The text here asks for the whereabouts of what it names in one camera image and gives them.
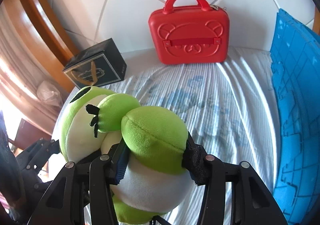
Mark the red bear suitcase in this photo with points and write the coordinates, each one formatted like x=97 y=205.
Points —
x=190 y=31

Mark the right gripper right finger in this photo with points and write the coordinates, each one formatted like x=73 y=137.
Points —
x=252 y=202

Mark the wooden door frame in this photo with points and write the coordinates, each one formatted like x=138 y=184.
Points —
x=37 y=26

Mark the light blue patterned bedsheet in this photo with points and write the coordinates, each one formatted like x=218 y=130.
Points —
x=229 y=108

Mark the black gift bag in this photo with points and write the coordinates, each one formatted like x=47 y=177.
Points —
x=98 y=65

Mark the white curtain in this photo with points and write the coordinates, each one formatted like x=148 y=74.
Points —
x=21 y=75

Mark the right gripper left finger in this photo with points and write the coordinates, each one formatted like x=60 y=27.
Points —
x=77 y=184

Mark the clear plastic bag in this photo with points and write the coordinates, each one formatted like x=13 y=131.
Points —
x=48 y=93

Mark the green frog plush toy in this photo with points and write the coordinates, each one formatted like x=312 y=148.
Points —
x=155 y=181

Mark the blue plastic crate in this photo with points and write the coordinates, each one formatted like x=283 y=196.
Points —
x=295 y=78

